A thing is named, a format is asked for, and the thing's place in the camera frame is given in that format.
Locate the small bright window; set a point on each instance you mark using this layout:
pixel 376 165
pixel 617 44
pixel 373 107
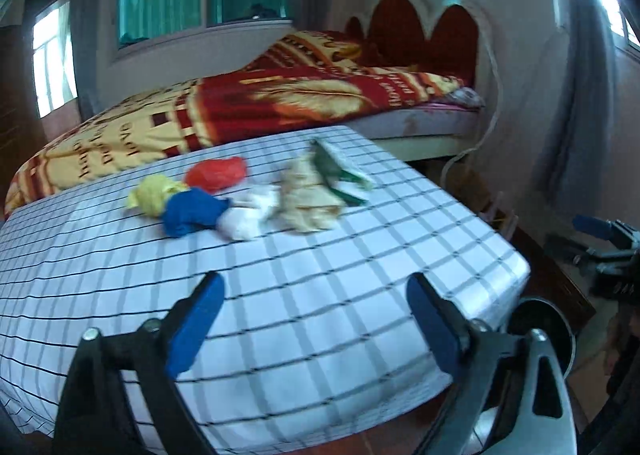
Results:
pixel 52 60

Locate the brown wooden cabinet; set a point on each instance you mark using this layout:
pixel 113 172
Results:
pixel 20 95

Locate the white bed frame red headboard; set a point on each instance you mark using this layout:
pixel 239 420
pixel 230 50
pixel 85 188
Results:
pixel 415 25

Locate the black plastic bucket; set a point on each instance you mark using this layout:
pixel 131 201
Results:
pixel 542 330

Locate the open cardboard box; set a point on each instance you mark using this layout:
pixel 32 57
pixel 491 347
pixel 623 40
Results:
pixel 475 190

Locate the bright window beside grey curtain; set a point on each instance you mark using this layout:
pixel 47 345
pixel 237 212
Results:
pixel 622 20

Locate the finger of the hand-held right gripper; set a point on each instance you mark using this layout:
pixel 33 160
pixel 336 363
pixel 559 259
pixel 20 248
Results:
pixel 590 225
pixel 565 242

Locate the blue sock ball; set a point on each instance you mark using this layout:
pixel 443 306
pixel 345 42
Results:
pixel 192 212

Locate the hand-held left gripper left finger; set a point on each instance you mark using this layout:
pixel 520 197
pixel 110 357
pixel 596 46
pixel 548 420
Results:
pixel 195 325

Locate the dark curtain beside small window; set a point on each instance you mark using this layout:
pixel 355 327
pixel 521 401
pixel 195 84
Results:
pixel 92 35

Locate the floral pillow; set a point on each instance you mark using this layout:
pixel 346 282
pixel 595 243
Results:
pixel 467 96

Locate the long grey curtain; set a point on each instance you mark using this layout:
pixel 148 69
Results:
pixel 585 85

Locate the white router with antennas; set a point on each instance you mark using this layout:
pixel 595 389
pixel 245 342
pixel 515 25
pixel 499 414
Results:
pixel 502 217

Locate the white tissue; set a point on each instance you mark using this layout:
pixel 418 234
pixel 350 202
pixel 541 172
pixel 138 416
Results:
pixel 247 217

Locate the pale mattress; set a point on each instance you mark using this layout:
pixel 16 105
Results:
pixel 425 122

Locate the table with checkered cloth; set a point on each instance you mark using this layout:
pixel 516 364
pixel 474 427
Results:
pixel 300 285

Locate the bed with red blanket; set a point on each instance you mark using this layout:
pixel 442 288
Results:
pixel 200 105

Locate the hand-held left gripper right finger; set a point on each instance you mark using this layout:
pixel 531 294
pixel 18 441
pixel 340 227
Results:
pixel 435 330

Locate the beige cloth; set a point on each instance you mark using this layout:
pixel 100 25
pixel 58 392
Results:
pixel 307 200

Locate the red plastic bag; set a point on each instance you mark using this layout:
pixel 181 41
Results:
pixel 217 175

